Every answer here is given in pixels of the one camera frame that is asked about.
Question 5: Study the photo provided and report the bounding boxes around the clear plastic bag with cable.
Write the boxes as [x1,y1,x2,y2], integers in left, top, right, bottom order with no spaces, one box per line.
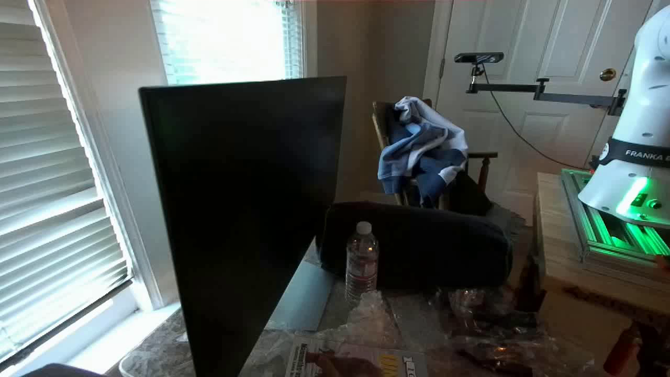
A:
[436,282,561,372]

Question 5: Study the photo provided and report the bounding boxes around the clear plastic water bottle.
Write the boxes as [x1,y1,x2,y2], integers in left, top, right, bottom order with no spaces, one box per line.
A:
[343,219,382,304]

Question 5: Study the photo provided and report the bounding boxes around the black flat tv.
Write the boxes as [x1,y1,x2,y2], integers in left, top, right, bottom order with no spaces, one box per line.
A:
[139,76,347,377]

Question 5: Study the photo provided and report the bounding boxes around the blue and white cloth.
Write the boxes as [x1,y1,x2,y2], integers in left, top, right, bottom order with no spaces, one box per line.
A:
[375,93,472,200]

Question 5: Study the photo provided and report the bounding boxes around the yellow and grey book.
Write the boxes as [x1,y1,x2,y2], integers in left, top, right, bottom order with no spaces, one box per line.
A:
[283,339,430,377]

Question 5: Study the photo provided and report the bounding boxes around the bright white window blind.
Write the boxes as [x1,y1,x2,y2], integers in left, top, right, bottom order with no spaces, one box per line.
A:
[148,0,310,88]

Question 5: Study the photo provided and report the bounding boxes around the light wooden robot stand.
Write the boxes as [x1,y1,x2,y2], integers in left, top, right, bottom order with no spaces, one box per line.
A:
[532,169,670,317]

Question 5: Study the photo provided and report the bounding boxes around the white panel door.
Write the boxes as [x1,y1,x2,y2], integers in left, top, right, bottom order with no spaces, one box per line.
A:
[426,0,662,216]

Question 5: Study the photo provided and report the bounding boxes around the clear round bowl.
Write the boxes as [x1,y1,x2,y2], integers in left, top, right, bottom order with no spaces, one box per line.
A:
[116,345,156,377]

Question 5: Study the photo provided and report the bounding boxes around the wide white window blind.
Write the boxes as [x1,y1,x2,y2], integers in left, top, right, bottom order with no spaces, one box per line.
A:
[0,0,137,363]

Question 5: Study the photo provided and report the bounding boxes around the thin black camera cable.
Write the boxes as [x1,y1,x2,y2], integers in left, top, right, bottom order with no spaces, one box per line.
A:
[479,67,594,174]

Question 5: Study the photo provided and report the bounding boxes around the black stereo camera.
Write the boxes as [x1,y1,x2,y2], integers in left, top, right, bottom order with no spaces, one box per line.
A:
[453,49,507,67]

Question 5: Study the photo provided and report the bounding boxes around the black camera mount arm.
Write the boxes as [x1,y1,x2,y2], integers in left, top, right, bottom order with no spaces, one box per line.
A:
[464,62,629,117]

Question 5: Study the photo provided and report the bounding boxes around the green lit metal base rail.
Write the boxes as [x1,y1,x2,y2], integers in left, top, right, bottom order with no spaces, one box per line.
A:
[560,168,670,268]

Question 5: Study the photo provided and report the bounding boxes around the red tool handle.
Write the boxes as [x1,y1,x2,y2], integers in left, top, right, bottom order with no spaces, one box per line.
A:
[600,322,644,377]

